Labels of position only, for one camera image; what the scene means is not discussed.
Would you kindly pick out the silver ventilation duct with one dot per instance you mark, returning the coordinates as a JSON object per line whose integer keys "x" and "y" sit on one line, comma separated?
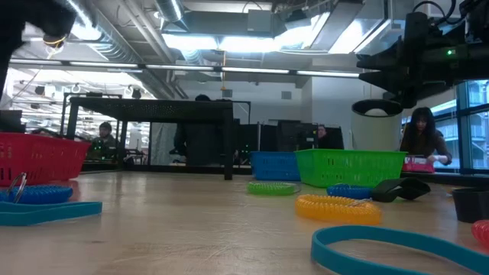
{"x": 114, "y": 38}

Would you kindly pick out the black computer monitors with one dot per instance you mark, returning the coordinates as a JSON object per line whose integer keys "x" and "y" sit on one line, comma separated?
{"x": 290, "y": 135}

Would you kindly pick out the window frame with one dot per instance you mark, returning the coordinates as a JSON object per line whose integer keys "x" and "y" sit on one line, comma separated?
{"x": 473, "y": 126}

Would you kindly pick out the pink plastic basket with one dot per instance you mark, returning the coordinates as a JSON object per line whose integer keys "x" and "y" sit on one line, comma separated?
{"x": 418, "y": 165}

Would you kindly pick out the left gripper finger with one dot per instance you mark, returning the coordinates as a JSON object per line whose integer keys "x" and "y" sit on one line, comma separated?
{"x": 53, "y": 17}

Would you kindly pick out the long ceiling light strip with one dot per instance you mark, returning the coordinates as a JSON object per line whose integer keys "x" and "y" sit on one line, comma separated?
{"x": 179, "y": 67}
{"x": 328, "y": 73}
{"x": 103, "y": 65}
{"x": 255, "y": 70}

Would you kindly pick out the tan thin rubber band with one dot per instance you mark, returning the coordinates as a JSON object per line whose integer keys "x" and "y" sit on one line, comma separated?
{"x": 55, "y": 41}

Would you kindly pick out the black wide rubber band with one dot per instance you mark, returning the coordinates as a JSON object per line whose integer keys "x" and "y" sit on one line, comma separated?
{"x": 389, "y": 191}

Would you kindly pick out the blue plastic basket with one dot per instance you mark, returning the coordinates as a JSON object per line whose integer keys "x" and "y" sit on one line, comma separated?
{"x": 275, "y": 166}

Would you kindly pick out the red plastic basket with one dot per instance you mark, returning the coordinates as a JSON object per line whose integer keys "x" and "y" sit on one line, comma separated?
{"x": 38, "y": 156}

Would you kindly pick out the black cup edge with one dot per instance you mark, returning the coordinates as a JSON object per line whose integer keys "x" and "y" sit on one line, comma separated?
{"x": 471, "y": 206}

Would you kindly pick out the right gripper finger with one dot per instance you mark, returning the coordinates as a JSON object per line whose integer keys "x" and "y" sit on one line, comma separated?
{"x": 401, "y": 88}
{"x": 386, "y": 63}

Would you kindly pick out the green plastic basket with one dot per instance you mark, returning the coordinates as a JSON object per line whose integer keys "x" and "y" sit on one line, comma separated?
{"x": 344, "y": 168}

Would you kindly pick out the white cylinder with black rim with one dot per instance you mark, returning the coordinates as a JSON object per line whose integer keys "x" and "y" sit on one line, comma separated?
{"x": 376, "y": 133}

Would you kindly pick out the person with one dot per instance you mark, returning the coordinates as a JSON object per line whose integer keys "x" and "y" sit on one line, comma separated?
{"x": 322, "y": 133}
{"x": 105, "y": 139}
{"x": 422, "y": 133}
{"x": 198, "y": 133}

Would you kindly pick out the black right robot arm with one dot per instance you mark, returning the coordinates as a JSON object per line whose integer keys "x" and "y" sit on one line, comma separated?
{"x": 477, "y": 15}

